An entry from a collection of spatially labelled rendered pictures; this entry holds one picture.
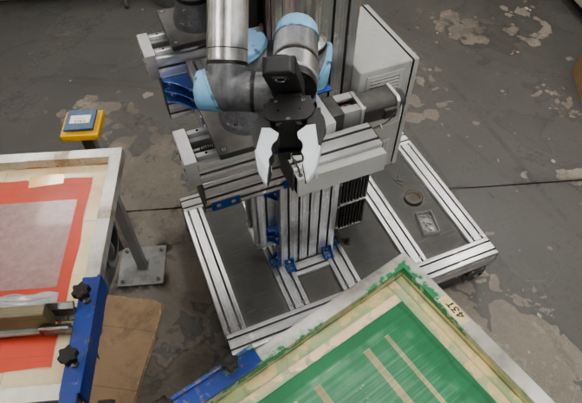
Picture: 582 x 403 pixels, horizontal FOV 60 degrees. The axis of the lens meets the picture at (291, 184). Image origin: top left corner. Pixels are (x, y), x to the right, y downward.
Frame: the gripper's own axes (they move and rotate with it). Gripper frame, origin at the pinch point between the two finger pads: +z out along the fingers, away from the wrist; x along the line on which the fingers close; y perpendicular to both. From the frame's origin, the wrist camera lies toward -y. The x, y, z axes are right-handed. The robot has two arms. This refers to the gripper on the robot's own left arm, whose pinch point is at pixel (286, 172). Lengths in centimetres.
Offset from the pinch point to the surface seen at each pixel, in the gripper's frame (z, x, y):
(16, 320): -6, 72, 54
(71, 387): 7, 57, 59
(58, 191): -53, 83, 62
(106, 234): -35, 62, 61
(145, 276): -77, 96, 156
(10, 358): 0, 76, 62
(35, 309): -8, 68, 53
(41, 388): 7, 64, 60
